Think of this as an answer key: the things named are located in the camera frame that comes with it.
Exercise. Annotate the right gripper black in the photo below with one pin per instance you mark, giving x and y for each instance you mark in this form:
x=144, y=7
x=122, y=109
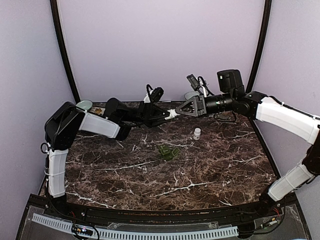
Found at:
x=201, y=108

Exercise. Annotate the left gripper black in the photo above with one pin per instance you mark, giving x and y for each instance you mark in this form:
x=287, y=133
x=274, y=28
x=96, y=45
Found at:
x=148, y=112

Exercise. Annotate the white pill bottle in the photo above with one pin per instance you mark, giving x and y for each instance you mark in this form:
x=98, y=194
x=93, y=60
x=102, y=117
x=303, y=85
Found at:
x=197, y=133
x=172, y=114

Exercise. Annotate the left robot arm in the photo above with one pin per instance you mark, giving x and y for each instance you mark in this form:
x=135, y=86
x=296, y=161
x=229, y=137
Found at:
x=116, y=122

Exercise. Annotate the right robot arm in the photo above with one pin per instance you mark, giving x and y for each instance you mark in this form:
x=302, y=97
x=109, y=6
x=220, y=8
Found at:
x=259, y=106

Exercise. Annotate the pale green bowl right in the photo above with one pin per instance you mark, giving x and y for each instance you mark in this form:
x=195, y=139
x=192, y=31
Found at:
x=190, y=95

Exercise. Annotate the pale green bowl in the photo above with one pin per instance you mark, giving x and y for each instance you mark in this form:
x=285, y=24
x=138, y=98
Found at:
x=85, y=105
x=190, y=95

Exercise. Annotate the floral square plate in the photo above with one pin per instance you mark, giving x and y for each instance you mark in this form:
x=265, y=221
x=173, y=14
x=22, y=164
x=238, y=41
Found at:
x=97, y=110

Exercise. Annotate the pale green bowl left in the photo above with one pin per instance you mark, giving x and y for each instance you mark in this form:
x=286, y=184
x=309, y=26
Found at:
x=85, y=105

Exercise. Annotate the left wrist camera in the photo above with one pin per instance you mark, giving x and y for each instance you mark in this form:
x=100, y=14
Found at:
x=153, y=95

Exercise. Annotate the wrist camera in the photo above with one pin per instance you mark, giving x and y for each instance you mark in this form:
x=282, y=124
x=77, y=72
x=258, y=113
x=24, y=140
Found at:
x=199, y=85
x=153, y=95

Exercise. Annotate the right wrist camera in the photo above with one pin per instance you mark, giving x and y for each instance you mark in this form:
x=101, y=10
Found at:
x=199, y=85

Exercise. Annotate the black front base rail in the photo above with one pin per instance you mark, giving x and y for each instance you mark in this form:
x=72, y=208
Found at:
x=239, y=215

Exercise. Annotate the right black frame post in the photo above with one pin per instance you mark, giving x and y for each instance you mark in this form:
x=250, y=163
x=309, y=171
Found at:
x=260, y=45

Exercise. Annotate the black frame post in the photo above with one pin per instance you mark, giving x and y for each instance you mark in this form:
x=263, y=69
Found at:
x=63, y=50
x=260, y=45

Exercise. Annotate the white slotted cable duct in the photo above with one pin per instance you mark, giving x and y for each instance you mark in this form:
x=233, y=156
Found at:
x=121, y=231

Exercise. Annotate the left black frame post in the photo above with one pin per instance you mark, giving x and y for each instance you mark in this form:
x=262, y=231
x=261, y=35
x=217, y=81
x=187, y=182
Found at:
x=63, y=50

